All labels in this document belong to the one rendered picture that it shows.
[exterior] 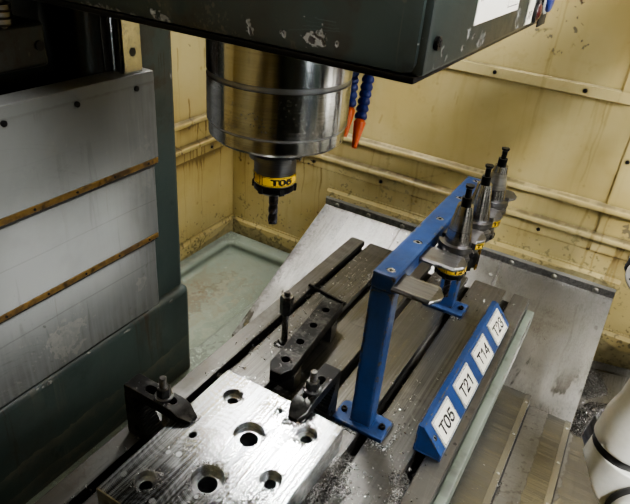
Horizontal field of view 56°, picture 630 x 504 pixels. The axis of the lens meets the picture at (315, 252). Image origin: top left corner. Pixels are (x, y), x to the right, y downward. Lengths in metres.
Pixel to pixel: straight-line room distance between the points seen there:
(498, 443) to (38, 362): 0.93
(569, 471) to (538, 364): 0.31
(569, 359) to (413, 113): 0.78
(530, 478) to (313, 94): 0.96
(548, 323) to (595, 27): 0.73
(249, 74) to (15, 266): 0.59
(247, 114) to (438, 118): 1.13
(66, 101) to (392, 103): 0.99
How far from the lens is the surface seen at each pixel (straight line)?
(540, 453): 1.41
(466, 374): 1.18
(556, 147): 1.64
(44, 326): 1.16
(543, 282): 1.75
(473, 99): 1.66
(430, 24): 0.46
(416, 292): 0.88
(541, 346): 1.64
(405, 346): 1.29
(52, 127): 1.02
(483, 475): 1.27
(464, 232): 1.00
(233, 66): 0.61
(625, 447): 0.76
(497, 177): 1.19
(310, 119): 0.62
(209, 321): 1.82
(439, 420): 1.08
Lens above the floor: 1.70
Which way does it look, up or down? 31 degrees down
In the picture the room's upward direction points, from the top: 5 degrees clockwise
